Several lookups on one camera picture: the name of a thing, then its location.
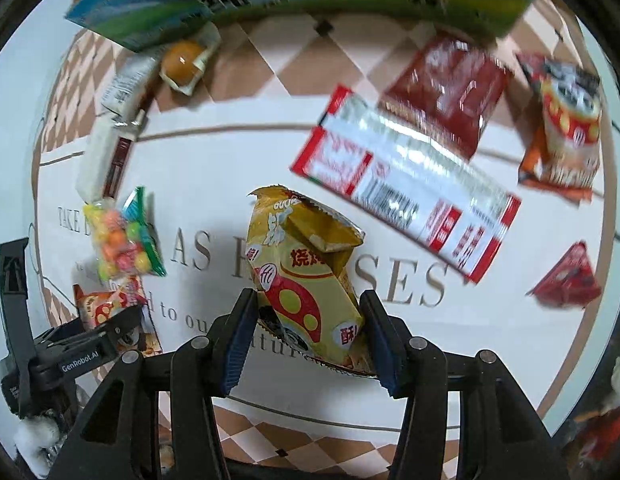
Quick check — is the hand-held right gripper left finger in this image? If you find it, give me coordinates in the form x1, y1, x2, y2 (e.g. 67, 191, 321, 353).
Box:
47, 287, 261, 480

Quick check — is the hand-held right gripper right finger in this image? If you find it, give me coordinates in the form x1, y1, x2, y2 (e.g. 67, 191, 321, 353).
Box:
359, 290, 571, 480

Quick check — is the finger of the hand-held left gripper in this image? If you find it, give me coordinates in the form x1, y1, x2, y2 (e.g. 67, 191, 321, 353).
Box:
32, 305, 143, 357
0, 239, 33, 361

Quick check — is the yellow snack packet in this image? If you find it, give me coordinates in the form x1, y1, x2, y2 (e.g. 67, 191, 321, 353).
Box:
246, 185, 378, 376

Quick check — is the red triangular packet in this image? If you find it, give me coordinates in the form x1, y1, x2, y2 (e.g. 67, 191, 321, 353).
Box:
526, 241, 603, 308

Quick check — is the clear packet with orange egg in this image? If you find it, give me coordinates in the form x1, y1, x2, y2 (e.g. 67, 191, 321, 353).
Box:
159, 22, 221, 96

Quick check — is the bag of colourful candy balls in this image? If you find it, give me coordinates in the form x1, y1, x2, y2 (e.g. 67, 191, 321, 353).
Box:
82, 186, 167, 281

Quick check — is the white and dark red box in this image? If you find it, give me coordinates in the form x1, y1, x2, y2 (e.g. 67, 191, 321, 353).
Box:
76, 110, 148, 201

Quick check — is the long white and red packet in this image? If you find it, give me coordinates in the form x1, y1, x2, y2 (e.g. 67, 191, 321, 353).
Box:
290, 85, 522, 285

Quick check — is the printed checkered tablecloth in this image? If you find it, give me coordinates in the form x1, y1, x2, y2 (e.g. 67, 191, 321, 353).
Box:
30, 5, 620, 461

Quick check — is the red and white soft item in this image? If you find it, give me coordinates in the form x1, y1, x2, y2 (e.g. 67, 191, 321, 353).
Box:
560, 355, 620, 466

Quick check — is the silver white tube packet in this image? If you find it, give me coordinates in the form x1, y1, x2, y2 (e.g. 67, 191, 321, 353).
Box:
100, 55, 161, 116

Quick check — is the dark red flat packet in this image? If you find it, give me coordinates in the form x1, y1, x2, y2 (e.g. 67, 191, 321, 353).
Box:
380, 32, 513, 161

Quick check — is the orange and white snack packet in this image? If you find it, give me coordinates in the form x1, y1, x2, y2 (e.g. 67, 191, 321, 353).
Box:
515, 52, 603, 203

